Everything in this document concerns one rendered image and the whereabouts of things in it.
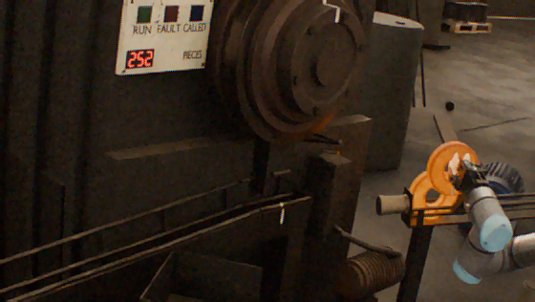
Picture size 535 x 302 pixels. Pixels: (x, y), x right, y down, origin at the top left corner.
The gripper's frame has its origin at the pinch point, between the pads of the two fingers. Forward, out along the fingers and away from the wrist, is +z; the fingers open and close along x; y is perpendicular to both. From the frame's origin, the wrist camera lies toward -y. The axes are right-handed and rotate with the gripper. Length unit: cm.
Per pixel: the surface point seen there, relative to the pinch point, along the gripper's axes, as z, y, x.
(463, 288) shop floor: 60, -106, -61
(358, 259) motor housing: -8.9, -29.5, 24.1
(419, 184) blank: 4.8, -11.9, 6.1
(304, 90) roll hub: -11, 25, 52
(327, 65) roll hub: -7, 30, 46
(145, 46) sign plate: -10, 33, 91
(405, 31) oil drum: 232, -65, -71
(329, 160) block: 6.5, -6.3, 35.2
